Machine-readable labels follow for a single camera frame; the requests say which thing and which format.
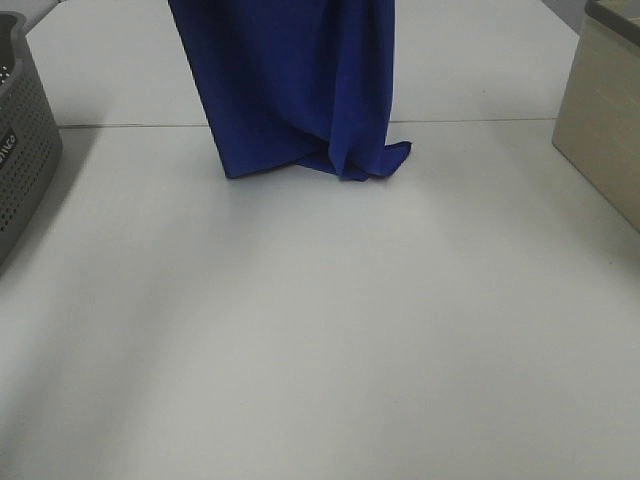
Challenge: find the grey perforated plastic basket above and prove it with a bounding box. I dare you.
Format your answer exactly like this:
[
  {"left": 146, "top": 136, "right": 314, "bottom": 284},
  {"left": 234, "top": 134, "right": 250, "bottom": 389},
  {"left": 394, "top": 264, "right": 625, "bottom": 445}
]
[{"left": 1, "top": 11, "right": 63, "bottom": 260}]

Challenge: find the beige wooden box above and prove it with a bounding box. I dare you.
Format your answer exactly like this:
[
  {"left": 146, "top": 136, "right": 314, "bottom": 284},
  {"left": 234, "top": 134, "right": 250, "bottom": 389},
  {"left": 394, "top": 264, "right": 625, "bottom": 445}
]
[{"left": 552, "top": 1, "right": 639, "bottom": 228}]

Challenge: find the blue microfibre towel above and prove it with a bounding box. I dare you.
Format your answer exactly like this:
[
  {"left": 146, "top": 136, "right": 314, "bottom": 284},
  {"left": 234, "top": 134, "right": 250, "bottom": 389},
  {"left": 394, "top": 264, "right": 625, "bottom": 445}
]
[{"left": 169, "top": 1, "right": 411, "bottom": 181}]

